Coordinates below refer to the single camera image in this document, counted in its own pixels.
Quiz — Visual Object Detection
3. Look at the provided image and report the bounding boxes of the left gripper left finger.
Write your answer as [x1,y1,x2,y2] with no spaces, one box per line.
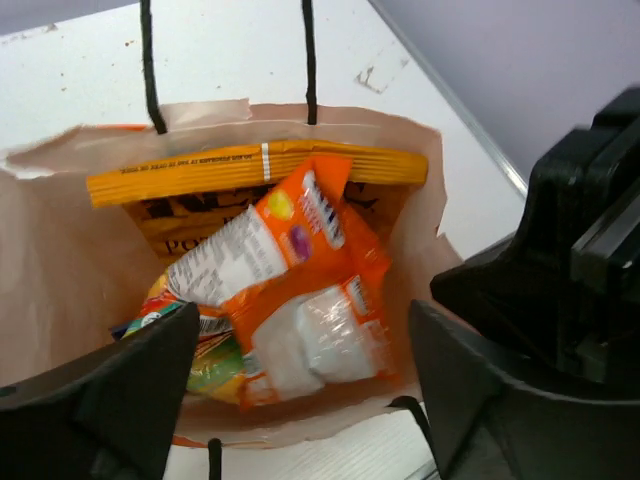
[1,304,199,479]

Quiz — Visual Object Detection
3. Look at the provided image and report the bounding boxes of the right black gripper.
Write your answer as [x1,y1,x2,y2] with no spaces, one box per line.
[431,86,639,385]

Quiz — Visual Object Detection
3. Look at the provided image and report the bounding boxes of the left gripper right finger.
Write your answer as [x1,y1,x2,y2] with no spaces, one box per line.
[408,300,639,479]

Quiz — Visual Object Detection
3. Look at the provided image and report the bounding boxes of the orange paper bag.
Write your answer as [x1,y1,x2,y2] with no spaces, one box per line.
[1,95,459,451]

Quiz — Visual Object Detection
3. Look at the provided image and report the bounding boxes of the yellow chips bag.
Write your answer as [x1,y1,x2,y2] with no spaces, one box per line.
[87,140,428,265]

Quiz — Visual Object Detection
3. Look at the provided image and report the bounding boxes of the orange snack packet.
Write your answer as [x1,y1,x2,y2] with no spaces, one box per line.
[112,154,401,411]

